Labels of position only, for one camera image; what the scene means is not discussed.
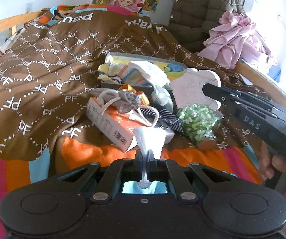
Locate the white and orange carton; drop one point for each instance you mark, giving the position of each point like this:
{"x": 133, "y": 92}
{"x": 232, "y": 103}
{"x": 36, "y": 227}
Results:
{"x": 103, "y": 122}

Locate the pink garment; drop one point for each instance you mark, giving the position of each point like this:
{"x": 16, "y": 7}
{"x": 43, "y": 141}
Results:
{"x": 232, "y": 37}

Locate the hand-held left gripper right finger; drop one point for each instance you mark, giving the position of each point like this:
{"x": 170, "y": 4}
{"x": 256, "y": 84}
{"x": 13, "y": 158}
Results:
{"x": 152, "y": 163}

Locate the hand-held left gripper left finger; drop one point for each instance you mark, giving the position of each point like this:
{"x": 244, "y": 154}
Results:
{"x": 139, "y": 161}

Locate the dark striped sock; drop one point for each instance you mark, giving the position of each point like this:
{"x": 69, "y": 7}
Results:
{"x": 170, "y": 122}

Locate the brown printed blanket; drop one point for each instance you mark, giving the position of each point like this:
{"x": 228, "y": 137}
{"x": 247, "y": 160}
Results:
{"x": 58, "y": 54}

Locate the striped cloth pouch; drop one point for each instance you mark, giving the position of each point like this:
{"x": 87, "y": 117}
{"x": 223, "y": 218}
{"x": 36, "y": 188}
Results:
{"x": 123, "y": 72}

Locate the brown quilted jacket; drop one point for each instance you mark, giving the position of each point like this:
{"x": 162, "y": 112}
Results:
{"x": 195, "y": 12}

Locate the grey box with duck drawing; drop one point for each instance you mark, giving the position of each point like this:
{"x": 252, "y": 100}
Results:
{"x": 172, "y": 67}

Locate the white flower-shaped foam pad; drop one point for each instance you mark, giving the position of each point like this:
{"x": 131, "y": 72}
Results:
{"x": 190, "y": 92}

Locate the person's right hand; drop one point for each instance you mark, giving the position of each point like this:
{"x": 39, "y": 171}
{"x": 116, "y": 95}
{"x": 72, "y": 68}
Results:
{"x": 282, "y": 164}

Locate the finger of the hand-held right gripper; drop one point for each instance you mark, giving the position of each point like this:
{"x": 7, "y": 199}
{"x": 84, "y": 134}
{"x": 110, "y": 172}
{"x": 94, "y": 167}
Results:
{"x": 217, "y": 95}
{"x": 242, "y": 97}

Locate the white towel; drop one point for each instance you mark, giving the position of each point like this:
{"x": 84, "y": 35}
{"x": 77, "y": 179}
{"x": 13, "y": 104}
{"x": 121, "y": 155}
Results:
{"x": 152, "y": 72}

